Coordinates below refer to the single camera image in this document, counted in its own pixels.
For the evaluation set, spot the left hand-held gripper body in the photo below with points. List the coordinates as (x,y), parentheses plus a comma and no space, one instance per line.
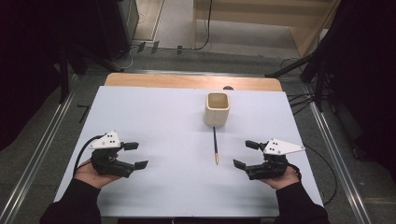
(107,165)

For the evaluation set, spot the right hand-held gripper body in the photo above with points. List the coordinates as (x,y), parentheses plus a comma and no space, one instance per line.
(271,168)

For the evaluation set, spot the black pen with orange tip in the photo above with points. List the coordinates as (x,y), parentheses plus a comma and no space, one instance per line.
(215,143)

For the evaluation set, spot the person's right hand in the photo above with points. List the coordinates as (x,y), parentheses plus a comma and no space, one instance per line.
(285,181)

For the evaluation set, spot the person's left hand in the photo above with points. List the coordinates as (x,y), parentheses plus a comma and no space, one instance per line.
(90,177)

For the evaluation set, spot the white board mat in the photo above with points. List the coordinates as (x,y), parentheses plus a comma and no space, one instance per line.
(155,109)

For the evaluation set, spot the beige square pen holder cup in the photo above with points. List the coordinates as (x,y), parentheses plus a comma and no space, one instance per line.
(216,116)

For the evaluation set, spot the black hex key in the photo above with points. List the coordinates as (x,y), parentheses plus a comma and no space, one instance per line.
(84,113)

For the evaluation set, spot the dark round table grommet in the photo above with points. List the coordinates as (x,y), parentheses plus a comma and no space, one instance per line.
(228,88)

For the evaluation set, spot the black metal stand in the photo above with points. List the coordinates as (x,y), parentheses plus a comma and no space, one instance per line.
(63,74)
(317,71)

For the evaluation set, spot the black cabinet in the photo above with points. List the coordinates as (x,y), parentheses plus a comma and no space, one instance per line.
(118,28)

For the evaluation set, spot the light wooden shelf unit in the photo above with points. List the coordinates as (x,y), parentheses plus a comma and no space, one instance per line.
(249,18)

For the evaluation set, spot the aluminium floor rail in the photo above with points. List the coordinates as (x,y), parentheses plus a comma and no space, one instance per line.
(37,155)
(339,161)

